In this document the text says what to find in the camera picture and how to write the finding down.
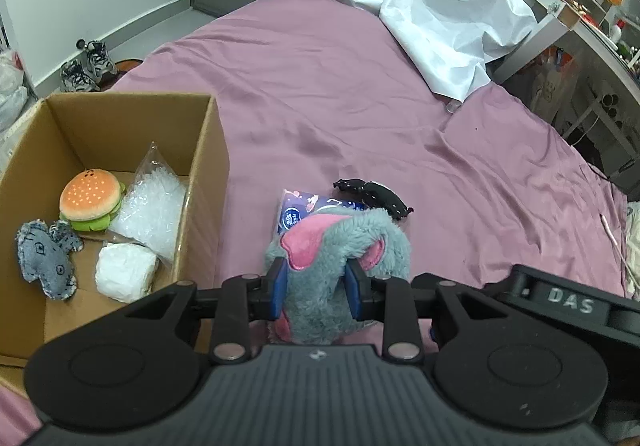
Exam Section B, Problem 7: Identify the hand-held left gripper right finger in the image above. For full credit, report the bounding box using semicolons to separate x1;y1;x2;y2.
344;258;497;362

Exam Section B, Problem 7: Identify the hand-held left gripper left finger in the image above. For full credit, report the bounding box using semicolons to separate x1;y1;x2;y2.
125;258;289;362

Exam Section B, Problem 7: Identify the grey pink plush paw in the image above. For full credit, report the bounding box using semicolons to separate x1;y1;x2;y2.
264;208;414;346

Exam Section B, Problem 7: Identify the clear bag of white beads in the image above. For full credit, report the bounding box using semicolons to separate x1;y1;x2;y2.
107;142;194;261

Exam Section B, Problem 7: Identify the white bundle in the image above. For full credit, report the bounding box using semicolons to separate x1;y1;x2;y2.
95;242;159;304

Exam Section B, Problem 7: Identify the burger plush toy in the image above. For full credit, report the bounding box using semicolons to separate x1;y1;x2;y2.
59;168;127;233

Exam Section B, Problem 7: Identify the grey denim plush toy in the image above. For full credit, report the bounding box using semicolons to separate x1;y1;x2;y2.
16;220;84;299

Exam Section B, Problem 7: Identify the cardboard box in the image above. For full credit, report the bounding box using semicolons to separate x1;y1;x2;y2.
0;93;231;398

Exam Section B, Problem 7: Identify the blue tissue packet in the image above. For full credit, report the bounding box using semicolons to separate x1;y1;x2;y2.
276;188;368;237

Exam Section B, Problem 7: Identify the floral quilt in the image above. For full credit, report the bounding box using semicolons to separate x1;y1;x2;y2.
624;201;640;299

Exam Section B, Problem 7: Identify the black hair clip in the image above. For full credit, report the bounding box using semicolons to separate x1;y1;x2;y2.
332;178;416;221

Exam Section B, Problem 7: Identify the paper bag under desk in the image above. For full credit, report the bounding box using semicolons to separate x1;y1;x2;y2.
529;48;581;125

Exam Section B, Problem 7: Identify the white desk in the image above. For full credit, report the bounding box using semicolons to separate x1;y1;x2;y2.
492;0;640;177

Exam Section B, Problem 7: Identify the cartoon floor mat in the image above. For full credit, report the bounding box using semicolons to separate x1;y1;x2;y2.
100;56;147;87

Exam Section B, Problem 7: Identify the grey sneaker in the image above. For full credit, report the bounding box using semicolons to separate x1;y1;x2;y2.
76;40;119;78
60;58;101;92

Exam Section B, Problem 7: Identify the white plastic bag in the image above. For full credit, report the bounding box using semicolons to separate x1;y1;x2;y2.
0;50;29;133

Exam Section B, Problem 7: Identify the white cable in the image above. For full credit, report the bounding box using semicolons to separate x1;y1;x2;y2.
600;215;640;299

